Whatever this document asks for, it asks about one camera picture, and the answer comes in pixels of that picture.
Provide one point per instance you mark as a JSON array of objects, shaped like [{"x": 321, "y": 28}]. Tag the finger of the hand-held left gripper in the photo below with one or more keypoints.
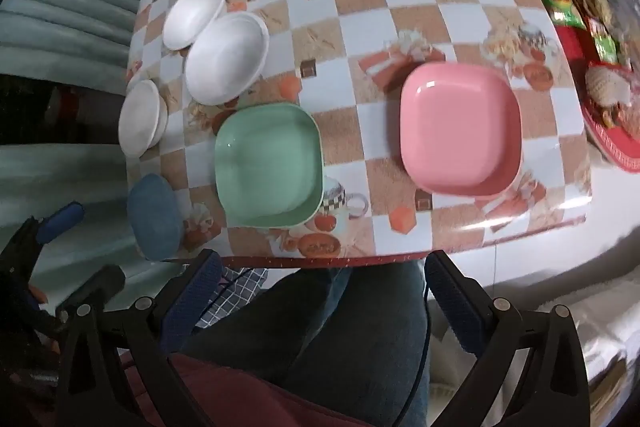
[
  {"x": 62, "y": 217},
  {"x": 100, "y": 281}
]

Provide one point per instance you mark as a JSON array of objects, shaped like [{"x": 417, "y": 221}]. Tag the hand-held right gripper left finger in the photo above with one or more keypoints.
[{"x": 196, "y": 302}]

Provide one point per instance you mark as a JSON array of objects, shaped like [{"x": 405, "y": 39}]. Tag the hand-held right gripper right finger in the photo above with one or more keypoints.
[{"x": 450, "y": 304}]

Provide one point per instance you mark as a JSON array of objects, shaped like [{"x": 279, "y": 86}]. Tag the blue round plate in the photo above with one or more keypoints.
[{"x": 152, "y": 217}]

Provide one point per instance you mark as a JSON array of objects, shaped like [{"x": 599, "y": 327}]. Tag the green square plate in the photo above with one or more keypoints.
[{"x": 267, "y": 159}]

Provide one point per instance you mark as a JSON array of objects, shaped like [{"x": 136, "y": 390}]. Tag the pink square plate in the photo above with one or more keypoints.
[{"x": 457, "y": 127}]

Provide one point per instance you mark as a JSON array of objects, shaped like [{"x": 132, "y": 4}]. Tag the checked cloth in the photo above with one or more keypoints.
[{"x": 235, "y": 287}]

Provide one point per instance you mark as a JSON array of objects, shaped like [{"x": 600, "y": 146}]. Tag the person's left leg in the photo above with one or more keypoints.
[{"x": 260, "y": 332}]

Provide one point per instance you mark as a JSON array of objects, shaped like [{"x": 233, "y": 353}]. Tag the person's leg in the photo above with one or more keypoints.
[
  {"x": 260, "y": 332},
  {"x": 370, "y": 322}
]

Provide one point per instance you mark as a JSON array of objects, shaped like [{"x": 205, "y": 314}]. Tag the person's right leg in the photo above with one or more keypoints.
[{"x": 370, "y": 322}]

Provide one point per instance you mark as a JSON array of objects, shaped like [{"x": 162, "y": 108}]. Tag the maroon garment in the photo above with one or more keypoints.
[{"x": 250, "y": 394}]

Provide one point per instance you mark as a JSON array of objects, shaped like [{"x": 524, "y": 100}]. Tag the white fuzzy blanket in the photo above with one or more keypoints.
[{"x": 600, "y": 322}]

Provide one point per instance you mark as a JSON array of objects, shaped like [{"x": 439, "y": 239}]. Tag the white knitted item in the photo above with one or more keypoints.
[{"x": 607, "y": 87}]

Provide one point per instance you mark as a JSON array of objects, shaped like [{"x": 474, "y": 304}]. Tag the red tray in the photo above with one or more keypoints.
[{"x": 575, "y": 49}]

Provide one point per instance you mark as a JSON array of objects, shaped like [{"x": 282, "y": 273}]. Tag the checkered printed tablecloth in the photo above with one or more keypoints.
[{"x": 350, "y": 32}]

